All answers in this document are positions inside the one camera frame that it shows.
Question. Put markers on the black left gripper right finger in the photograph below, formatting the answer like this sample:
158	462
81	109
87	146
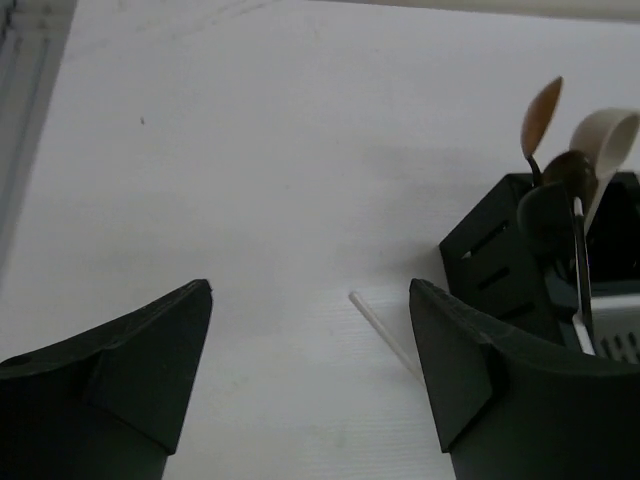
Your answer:
510	405

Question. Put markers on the beige plastic spoon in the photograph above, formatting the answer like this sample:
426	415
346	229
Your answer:
606	136

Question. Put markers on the black utensil container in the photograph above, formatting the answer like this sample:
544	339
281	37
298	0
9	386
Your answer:
489	267

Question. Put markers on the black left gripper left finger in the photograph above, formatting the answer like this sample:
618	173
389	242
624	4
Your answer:
108	403

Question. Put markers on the copper round spoon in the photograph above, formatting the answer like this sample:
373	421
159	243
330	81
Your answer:
536	121

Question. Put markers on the black round spoon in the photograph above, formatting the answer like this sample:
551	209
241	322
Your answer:
545	221

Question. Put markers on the brown wooden spoon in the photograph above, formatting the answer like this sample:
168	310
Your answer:
573	169

